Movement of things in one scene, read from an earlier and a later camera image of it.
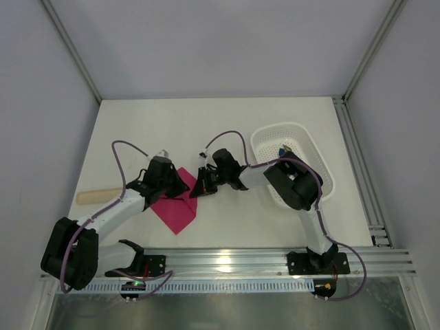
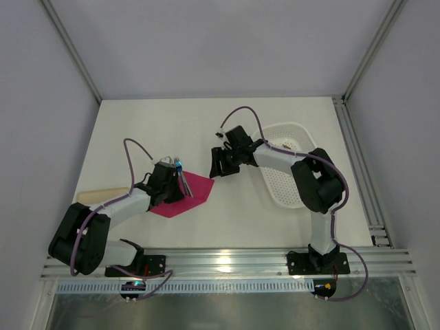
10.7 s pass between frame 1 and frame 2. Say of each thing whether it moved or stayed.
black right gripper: moved
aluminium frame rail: stayed
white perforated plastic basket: stayed
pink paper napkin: moved
